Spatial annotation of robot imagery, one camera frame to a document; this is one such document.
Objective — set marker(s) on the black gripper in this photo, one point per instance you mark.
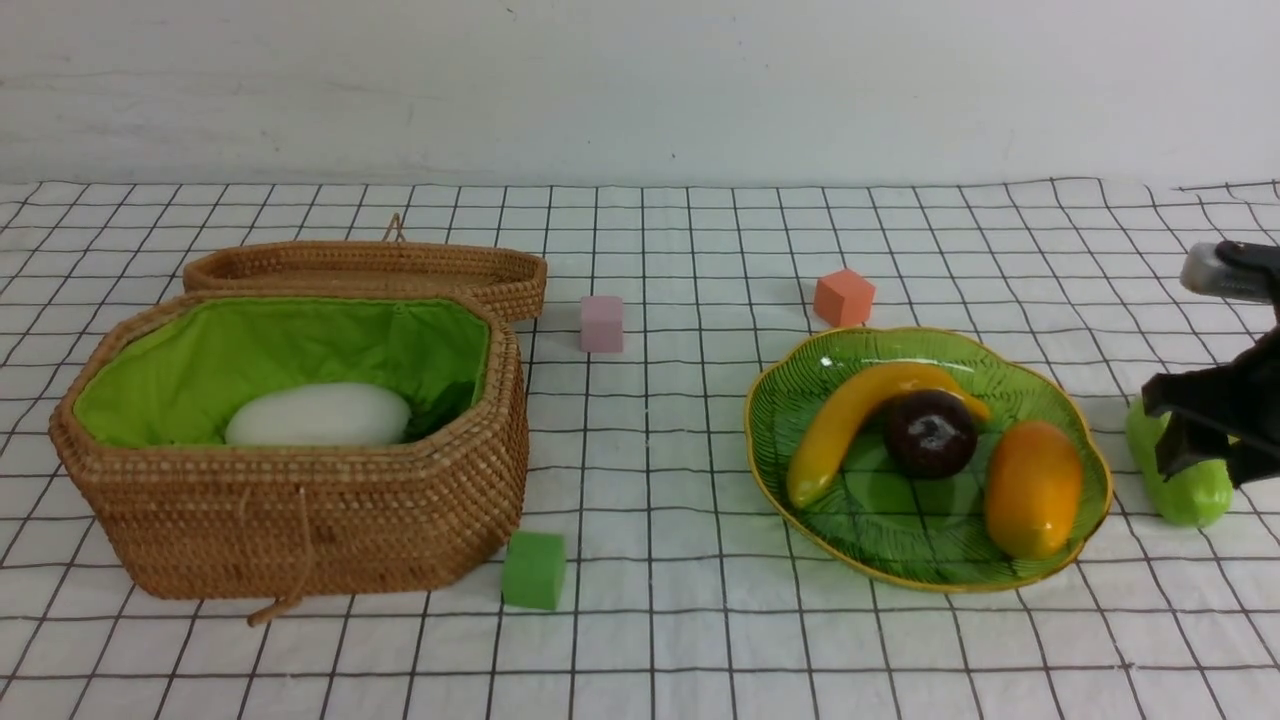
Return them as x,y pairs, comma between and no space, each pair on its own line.
1246,393

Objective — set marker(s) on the green cucumber toy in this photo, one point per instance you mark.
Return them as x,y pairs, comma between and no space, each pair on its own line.
1195,497

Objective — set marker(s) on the orange yellow mango toy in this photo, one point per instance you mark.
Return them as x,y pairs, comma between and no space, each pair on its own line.
1034,483

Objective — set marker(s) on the dark purple mangosteen toy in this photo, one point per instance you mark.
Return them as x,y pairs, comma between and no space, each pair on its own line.
929,434

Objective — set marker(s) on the yellow banana toy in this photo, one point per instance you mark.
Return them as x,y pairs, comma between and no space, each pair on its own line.
822,450

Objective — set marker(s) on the white radish toy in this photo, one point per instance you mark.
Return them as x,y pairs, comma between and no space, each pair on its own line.
344,414

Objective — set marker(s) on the green leaf-shaped glass plate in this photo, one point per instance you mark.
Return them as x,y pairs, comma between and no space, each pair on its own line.
889,527

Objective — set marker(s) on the orange foam cube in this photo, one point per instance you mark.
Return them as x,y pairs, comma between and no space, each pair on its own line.
844,298

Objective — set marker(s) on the pink foam cube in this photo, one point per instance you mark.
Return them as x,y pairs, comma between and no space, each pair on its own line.
602,324

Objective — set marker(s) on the green foam cube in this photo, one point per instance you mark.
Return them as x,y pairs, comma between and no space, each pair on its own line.
533,571

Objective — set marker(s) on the woven wicker basket lid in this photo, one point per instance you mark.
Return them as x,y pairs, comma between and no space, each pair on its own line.
510,282

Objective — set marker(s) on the woven wicker basket green lining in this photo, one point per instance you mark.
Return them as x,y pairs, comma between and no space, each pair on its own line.
140,433

